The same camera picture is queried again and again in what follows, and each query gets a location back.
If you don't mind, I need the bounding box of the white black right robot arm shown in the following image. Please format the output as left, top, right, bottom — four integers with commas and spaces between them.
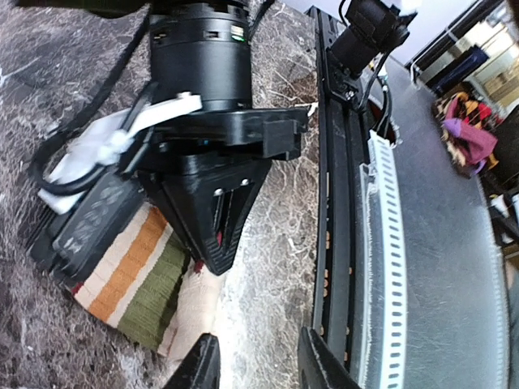
29, 1, 308, 282

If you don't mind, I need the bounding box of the colourful cloth pile background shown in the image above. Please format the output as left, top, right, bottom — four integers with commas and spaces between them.
431, 92, 503, 178

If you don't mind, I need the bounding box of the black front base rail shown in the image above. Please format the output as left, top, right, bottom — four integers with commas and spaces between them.
307, 6, 367, 378

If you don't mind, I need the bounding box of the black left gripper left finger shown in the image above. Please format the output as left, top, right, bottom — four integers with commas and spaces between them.
164, 333, 221, 389

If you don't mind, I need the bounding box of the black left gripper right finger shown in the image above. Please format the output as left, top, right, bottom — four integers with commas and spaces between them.
298, 327, 360, 389

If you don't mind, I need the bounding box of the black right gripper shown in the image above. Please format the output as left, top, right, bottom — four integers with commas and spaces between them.
133, 108, 309, 276

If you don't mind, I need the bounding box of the white slotted cable duct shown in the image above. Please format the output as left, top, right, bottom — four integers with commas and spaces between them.
359, 130, 408, 388

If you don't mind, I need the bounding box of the striped cream red sock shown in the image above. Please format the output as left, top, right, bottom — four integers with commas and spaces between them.
72, 203, 225, 364

